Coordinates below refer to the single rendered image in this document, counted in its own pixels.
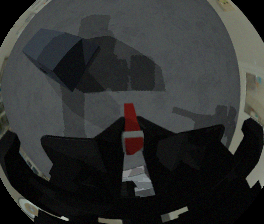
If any blue-grey sloped panel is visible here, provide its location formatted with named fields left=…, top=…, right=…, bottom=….
left=23, top=28, right=100, bottom=92

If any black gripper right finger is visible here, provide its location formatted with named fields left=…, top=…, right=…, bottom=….
left=137, top=116, right=225, bottom=194

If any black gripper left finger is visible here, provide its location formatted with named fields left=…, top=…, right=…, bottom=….
left=40, top=116, right=125, bottom=198

